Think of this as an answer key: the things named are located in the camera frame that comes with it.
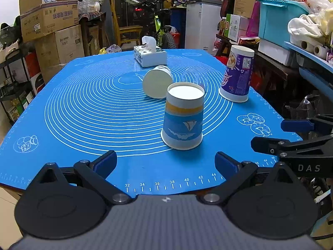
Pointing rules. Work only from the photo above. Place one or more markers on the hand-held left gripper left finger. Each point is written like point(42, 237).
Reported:
point(105, 162)

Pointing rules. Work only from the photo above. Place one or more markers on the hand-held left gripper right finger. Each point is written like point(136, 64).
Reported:
point(225, 164)

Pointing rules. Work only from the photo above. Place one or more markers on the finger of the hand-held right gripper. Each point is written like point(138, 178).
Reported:
point(268, 145)
point(296, 125)

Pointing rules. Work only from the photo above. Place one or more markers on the white paper cup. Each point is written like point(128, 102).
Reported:
point(157, 84)

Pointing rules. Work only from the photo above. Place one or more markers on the blue sailboat paper cup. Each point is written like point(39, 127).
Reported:
point(183, 119)

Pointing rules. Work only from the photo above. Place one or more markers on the tall purple paper cup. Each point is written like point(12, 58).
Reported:
point(238, 75)

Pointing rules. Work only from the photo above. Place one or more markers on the clear plastic cup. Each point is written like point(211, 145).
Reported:
point(195, 76)

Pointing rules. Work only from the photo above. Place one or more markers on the blue silicone baking mat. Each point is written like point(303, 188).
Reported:
point(78, 109)

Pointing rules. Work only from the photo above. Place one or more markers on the light blue shelf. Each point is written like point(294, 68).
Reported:
point(312, 57)

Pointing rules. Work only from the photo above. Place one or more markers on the white foam box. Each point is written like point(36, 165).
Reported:
point(275, 52)

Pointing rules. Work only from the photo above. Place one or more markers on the paper towel roll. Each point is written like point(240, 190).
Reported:
point(304, 46)
point(320, 50)

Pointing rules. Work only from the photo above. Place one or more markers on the white crumpled cloth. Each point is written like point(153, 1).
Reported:
point(304, 28)

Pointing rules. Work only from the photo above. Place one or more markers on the teal plastic storage bin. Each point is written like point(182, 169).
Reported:
point(278, 20)

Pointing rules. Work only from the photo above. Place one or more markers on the pink box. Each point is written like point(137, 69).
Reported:
point(253, 20)

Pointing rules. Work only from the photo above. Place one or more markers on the purple plastic bag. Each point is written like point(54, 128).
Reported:
point(114, 49)

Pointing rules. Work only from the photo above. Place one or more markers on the white patterned tissue box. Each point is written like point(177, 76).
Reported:
point(151, 56)

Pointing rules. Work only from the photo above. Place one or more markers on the green and white carton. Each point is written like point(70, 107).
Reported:
point(234, 27)

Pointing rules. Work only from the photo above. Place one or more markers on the large closed cardboard box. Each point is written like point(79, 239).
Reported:
point(62, 49)

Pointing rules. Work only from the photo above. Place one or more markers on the small brown cardboard box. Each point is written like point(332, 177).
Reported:
point(94, 40)

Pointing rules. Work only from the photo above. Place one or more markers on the plastic drink bottle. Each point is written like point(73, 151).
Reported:
point(222, 26)

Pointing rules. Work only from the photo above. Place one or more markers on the wooden chair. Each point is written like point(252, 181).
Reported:
point(127, 30)

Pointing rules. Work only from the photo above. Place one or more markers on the white chest freezer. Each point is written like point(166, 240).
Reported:
point(201, 27)

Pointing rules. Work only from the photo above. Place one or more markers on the black and green bicycle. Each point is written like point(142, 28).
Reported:
point(160, 28)

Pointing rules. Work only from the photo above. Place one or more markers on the open cardboard box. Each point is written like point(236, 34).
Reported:
point(49, 18)

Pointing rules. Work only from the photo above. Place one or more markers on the black bag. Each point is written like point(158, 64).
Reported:
point(9, 35)

